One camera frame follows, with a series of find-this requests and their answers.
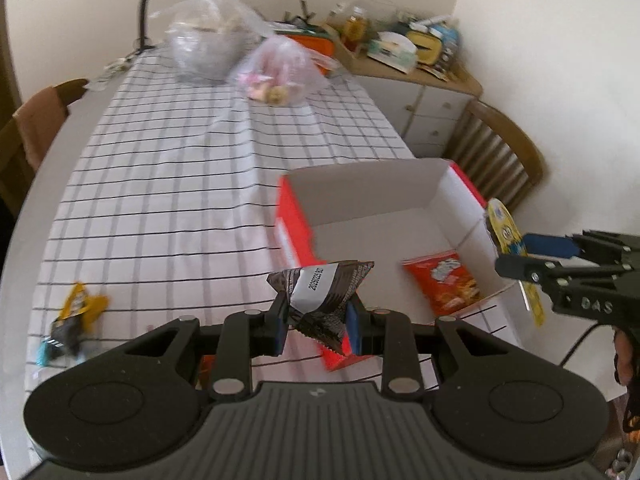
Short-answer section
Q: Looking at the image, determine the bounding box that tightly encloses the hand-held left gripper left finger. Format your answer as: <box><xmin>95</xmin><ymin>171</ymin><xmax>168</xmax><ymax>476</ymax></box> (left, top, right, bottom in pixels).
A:
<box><xmin>124</xmin><ymin>296</ymin><xmax>291</xmax><ymax>397</ymax></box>

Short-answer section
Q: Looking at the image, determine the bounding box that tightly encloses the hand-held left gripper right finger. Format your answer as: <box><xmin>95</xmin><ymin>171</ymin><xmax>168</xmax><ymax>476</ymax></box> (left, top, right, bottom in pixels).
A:
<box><xmin>345</xmin><ymin>296</ymin><xmax>521</xmax><ymax>395</ymax></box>

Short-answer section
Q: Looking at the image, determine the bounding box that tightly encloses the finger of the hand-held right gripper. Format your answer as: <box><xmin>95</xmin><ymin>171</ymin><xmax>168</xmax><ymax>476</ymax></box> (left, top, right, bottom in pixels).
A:
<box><xmin>525</xmin><ymin>230</ymin><xmax>640</xmax><ymax>261</ymax></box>
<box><xmin>495</xmin><ymin>255</ymin><xmax>626</xmax><ymax>288</ymax></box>

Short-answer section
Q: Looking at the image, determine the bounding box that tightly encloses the dark brown snack packet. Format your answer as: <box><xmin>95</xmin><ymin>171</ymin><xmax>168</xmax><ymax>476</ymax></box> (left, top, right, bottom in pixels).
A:
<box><xmin>266</xmin><ymin>260</ymin><xmax>376</xmax><ymax>358</ymax></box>

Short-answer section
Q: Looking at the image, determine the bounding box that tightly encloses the red and white cardboard box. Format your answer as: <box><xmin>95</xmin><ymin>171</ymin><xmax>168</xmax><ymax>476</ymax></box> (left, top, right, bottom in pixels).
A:
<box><xmin>274</xmin><ymin>158</ymin><xmax>538</xmax><ymax>372</ymax></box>

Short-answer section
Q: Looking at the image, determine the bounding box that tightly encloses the person's right hand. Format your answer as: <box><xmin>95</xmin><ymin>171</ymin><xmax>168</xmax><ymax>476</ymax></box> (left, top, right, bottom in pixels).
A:
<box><xmin>613</xmin><ymin>332</ymin><xmax>638</xmax><ymax>386</ymax></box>

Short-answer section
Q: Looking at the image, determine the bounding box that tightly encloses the red snack packet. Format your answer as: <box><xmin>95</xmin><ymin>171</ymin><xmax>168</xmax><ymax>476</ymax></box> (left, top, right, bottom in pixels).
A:
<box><xmin>402</xmin><ymin>251</ymin><xmax>483</xmax><ymax>317</ymax></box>

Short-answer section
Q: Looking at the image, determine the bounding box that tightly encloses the wooden chair with dark seat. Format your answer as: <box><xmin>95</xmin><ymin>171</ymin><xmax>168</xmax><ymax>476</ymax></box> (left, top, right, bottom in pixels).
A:
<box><xmin>442</xmin><ymin>99</ymin><xmax>546</xmax><ymax>216</ymax></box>

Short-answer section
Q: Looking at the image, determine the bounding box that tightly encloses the white wooden cabinet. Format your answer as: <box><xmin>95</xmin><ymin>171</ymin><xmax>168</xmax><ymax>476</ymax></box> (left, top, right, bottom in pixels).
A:
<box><xmin>327</xmin><ymin>25</ymin><xmax>485</xmax><ymax>158</ymax></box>

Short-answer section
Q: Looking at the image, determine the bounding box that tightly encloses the yellow and black snack packet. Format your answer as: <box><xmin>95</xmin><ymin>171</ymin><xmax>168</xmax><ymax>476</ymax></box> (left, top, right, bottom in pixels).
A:
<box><xmin>52</xmin><ymin>282</ymin><xmax>110</xmax><ymax>356</ymax></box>

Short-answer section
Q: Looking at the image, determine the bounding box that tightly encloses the teal snack packet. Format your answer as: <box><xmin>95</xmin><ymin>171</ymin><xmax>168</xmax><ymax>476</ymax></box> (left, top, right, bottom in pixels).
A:
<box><xmin>35</xmin><ymin>340</ymin><xmax>91</xmax><ymax>367</ymax></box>

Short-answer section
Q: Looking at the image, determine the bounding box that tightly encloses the blue and white package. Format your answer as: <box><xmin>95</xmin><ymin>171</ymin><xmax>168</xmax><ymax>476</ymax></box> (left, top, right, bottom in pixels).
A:
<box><xmin>430</xmin><ymin>20</ymin><xmax>461</xmax><ymax>61</ymax></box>

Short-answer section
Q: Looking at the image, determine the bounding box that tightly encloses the yellow tissue box holder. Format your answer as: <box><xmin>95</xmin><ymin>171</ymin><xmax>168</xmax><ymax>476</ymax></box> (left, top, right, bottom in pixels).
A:
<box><xmin>406</xmin><ymin>29</ymin><xmax>446</xmax><ymax>63</ymax></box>

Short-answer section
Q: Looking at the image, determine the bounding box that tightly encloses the green and white tissue box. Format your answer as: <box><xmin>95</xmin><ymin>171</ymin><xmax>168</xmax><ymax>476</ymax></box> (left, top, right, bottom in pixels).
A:
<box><xmin>367</xmin><ymin>31</ymin><xmax>418</xmax><ymax>73</ymax></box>

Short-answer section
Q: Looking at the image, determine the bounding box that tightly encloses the small clear plastic bag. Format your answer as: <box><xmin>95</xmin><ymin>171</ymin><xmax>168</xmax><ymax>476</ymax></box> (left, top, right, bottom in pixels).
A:
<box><xmin>227</xmin><ymin>35</ymin><xmax>341</xmax><ymax>107</ymax></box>

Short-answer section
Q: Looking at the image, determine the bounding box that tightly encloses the orange storage container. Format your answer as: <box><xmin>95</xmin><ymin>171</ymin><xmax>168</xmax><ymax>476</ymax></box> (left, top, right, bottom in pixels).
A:
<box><xmin>280</xmin><ymin>30</ymin><xmax>336</xmax><ymax>68</ymax></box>

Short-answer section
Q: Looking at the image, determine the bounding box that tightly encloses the amber liquid bottle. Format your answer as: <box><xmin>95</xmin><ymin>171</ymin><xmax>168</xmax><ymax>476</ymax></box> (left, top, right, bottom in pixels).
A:
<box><xmin>342</xmin><ymin>6</ymin><xmax>368</xmax><ymax>43</ymax></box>

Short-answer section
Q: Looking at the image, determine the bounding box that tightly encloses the large clear plastic bag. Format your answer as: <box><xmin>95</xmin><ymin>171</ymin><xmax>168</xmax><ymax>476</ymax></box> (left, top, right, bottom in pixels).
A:
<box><xmin>150</xmin><ymin>0</ymin><xmax>273</xmax><ymax>83</ymax></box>

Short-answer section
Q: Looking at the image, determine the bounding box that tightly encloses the grey desk lamp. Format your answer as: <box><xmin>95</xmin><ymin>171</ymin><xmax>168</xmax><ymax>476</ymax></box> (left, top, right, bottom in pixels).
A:
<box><xmin>135</xmin><ymin>0</ymin><xmax>211</xmax><ymax>53</ymax></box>

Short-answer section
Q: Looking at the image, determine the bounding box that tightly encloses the black cable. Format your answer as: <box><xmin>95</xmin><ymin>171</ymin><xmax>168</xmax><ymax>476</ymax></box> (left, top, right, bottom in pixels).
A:
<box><xmin>560</xmin><ymin>322</ymin><xmax>601</xmax><ymax>367</ymax></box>

